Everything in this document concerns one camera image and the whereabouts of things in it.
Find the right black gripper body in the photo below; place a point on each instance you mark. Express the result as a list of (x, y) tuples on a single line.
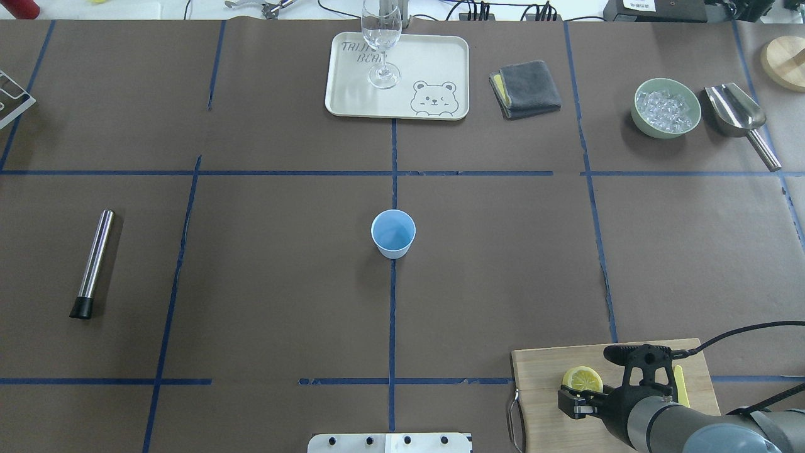
[(613, 406)]

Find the bamboo cutting board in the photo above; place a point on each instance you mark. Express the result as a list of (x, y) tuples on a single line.
[(539, 372)]

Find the yellow lemon slice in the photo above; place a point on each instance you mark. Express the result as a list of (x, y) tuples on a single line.
[(583, 378)]

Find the wooden cup tree stand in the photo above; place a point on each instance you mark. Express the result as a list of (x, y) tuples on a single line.
[(783, 61)]

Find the red cylinder bottle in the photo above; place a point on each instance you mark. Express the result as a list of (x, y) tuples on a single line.
[(22, 9)]

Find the steel muddler black tip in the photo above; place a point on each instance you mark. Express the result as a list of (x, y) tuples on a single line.
[(83, 304)]

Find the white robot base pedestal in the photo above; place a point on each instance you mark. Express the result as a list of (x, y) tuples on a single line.
[(391, 442)]

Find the light blue plastic cup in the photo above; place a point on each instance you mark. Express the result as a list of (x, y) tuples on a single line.
[(393, 232)]

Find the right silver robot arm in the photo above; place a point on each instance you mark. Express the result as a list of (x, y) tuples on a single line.
[(647, 419)]

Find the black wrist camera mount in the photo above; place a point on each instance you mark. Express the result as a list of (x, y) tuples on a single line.
[(655, 363)]

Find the grey folded cloth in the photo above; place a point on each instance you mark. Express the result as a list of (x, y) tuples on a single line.
[(526, 89)]

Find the white cup rack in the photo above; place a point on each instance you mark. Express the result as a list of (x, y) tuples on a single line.
[(14, 100)]

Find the green bowl of ice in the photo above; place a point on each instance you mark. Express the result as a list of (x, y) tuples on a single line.
[(664, 108)]

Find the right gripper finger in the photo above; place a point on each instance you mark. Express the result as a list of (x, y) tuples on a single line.
[(588, 397), (578, 412)]

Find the clear wine glass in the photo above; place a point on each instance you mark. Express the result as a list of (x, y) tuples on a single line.
[(381, 23)]

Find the yellow plastic knife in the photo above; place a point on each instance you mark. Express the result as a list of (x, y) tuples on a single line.
[(681, 388)]

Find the steel ice scoop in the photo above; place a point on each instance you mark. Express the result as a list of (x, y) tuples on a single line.
[(738, 115)]

